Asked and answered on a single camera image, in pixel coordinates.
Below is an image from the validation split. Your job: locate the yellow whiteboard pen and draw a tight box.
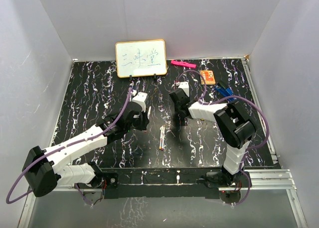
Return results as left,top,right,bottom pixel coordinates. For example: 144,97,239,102
159,125,164,150

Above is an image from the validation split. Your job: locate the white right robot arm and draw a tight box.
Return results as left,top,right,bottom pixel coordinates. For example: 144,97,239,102
169,88,257,187

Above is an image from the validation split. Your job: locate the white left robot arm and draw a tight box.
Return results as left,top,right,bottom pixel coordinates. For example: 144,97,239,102
22,102,151,197

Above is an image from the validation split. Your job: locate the purple whiteboard pen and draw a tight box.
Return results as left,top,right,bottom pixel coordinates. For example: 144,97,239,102
161,126,165,151

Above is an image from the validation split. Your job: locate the blue stapler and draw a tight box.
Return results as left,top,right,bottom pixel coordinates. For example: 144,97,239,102
215,81,234,97

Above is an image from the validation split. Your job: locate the small yellow-framed whiteboard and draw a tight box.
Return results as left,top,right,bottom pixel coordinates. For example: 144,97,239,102
115,39,167,78

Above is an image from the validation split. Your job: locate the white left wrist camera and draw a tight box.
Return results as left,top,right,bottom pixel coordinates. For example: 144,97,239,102
131,91,148,112

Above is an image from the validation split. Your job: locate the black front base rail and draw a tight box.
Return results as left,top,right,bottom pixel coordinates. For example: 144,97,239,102
74,167,252,200

